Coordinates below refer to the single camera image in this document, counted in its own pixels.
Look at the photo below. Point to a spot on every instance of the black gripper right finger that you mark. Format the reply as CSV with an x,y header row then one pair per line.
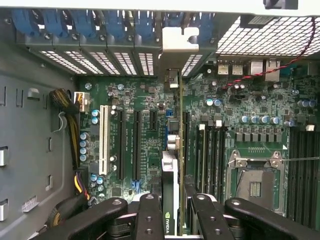
x,y
212,225

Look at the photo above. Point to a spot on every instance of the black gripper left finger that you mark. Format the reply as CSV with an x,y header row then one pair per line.
x,y
150,220

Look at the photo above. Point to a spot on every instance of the black RAM slot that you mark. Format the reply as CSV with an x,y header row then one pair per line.
x,y
221,162
212,162

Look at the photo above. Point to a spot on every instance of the green motherboard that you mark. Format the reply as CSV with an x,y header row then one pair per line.
x,y
147,150

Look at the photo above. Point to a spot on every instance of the long black expansion slot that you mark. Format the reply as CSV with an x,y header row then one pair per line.
x,y
137,145
121,145
187,140

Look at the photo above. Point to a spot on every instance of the metal CPU socket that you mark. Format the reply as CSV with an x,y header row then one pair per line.
x,y
257,161

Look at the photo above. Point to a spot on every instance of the blue expansion slot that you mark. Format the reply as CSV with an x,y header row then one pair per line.
x,y
166,130

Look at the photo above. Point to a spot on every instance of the white expansion slot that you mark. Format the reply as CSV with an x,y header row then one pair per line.
x,y
103,140

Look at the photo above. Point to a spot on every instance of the short black expansion slot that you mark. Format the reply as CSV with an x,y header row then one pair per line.
x,y
153,120

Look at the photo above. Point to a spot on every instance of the thin metal locking lever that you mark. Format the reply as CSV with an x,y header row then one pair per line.
x,y
300,159

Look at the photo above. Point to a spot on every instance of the black open PC case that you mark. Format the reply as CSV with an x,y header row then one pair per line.
x,y
25,125

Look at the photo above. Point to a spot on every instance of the silver USB port block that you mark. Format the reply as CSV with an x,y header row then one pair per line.
x,y
237,67
223,67

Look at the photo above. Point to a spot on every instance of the silver network port block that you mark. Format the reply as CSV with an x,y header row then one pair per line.
x,y
265,70

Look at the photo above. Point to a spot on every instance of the blue card retention clip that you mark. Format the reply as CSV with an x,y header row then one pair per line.
x,y
53,22
206,27
116,23
25,22
145,23
83,23

